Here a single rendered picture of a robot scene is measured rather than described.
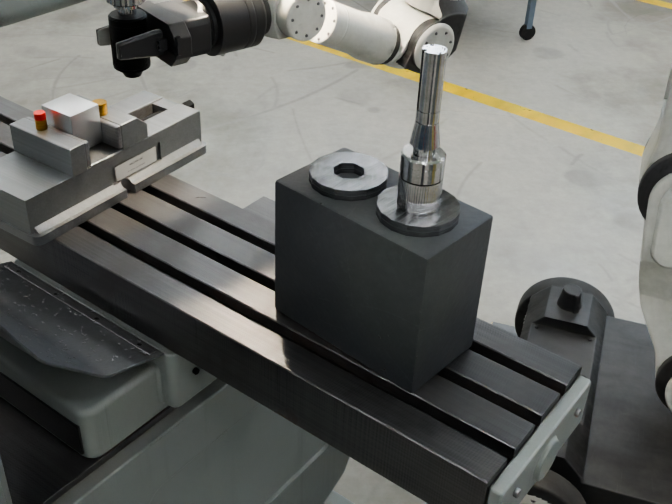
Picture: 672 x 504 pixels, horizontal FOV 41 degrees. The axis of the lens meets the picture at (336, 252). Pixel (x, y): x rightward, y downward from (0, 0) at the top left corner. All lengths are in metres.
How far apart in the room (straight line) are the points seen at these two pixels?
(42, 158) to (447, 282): 0.63
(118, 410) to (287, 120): 2.63
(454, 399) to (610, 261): 2.08
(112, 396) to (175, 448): 0.18
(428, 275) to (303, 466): 0.86
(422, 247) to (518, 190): 2.45
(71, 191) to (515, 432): 0.69
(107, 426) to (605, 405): 0.87
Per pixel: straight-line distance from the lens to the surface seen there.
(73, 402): 1.19
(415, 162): 0.92
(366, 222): 0.95
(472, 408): 1.02
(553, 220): 3.22
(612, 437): 1.60
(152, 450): 1.29
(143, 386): 1.22
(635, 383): 1.72
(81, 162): 1.29
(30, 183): 1.29
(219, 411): 1.37
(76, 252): 1.26
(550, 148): 3.69
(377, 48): 1.38
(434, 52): 0.88
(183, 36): 1.15
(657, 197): 1.35
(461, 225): 0.96
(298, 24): 1.24
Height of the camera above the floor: 1.66
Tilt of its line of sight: 35 degrees down
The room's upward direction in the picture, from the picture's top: 3 degrees clockwise
